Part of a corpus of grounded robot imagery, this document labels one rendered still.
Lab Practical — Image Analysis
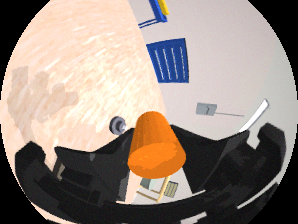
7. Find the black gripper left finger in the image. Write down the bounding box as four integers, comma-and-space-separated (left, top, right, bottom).
53, 128, 134, 202

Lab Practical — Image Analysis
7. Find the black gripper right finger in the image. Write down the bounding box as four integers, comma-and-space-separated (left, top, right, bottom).
169, 124, 250, 194

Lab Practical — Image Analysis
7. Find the orange knob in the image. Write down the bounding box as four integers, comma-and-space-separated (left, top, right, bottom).
128, 111, 186, 179

